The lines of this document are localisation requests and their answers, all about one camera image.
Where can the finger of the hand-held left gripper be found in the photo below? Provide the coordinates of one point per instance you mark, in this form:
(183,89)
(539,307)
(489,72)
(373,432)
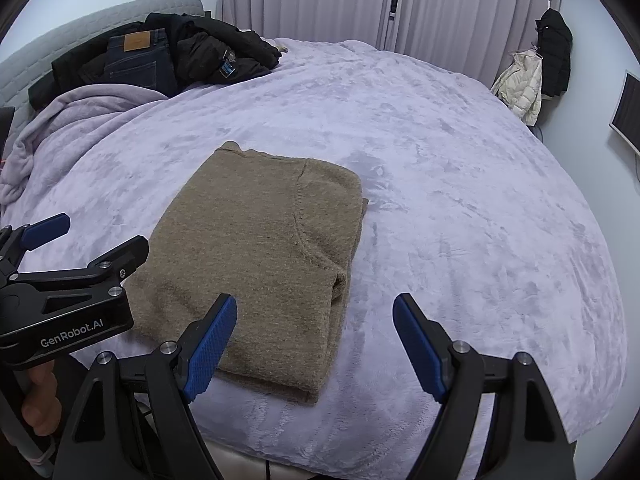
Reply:
(47,230)
(127,255)

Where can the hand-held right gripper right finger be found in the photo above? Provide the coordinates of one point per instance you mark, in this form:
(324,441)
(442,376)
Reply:
(420,347)

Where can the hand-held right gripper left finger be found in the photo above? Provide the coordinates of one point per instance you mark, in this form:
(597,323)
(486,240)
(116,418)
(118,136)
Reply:
(210,347)

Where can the brown knit sweater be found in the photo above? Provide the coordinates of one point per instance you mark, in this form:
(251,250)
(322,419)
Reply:
(250,260)

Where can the person's left hand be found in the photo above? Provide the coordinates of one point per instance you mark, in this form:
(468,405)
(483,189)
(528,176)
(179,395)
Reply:
(42,400)

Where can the crumpled lilac fleece blanket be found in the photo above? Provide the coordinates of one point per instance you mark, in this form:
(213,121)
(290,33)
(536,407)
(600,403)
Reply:
(75,120)

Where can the lavender fluffy bed blanket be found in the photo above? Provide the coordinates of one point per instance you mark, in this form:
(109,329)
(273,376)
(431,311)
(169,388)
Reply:
(450,210)

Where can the dark blue jeans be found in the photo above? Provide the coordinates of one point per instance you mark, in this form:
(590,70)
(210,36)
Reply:
(140,65)

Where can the black padded jacket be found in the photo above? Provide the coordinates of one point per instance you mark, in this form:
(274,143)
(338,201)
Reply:
(220,55)

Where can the white hanging puffer jacket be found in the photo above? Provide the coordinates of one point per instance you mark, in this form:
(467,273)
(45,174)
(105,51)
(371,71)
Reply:
(522,87)

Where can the black hanging puffer jacket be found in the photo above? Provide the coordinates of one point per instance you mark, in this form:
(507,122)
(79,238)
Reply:
(555,50)

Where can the wall-mounted monitor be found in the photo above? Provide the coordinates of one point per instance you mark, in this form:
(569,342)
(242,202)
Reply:
(629,110)

